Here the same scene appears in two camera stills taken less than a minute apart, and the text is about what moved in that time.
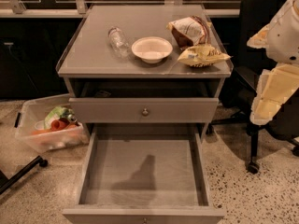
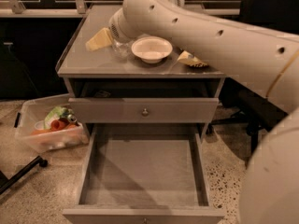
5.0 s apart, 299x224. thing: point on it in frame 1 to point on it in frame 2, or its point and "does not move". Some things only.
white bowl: (151, 49) does not move
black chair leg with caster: (5, 181) does not move
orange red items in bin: (58, 124) does not move
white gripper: (284, 36) to (120, 32)
